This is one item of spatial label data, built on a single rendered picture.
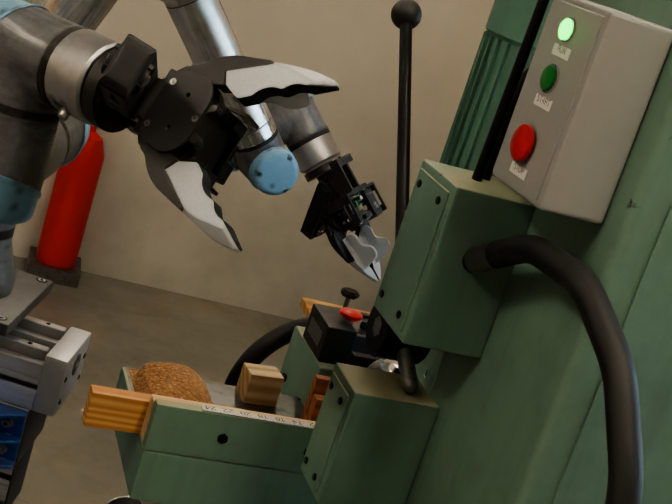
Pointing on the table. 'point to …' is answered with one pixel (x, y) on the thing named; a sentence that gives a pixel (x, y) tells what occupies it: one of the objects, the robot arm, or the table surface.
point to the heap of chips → (170, 381)
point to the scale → (257, 417)
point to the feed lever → (384, 336)
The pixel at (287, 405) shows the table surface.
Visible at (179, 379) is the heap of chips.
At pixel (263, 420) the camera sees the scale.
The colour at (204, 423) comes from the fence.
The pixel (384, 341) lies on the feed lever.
